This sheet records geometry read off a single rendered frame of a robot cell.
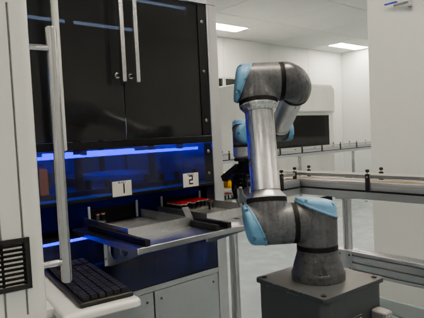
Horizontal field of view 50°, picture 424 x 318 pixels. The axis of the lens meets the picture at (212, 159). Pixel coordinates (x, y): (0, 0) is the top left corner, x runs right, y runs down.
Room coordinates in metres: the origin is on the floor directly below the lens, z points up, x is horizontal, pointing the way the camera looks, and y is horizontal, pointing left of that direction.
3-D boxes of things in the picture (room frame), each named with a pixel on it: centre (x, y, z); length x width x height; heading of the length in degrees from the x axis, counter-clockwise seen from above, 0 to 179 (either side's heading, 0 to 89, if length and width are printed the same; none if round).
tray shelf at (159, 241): (1.78, 0.12, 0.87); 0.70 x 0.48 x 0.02; 130
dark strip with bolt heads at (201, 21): (2.08, 0.02, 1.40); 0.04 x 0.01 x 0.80; 130
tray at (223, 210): (1.94, 0.04, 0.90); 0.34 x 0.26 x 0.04; 40
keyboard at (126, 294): (1.30, 0.39, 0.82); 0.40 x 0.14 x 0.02; 33
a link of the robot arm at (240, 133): (1.75, -0.15, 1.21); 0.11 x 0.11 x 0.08; 3
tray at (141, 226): (1.72, 0.30, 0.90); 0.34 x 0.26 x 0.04; 40
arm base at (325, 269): (1.30, -0.29, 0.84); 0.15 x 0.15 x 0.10
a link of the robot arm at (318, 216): (1.30, -0.28, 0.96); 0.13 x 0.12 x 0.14; 93
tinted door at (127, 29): (1.97, 0.17, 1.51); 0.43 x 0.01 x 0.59; 130
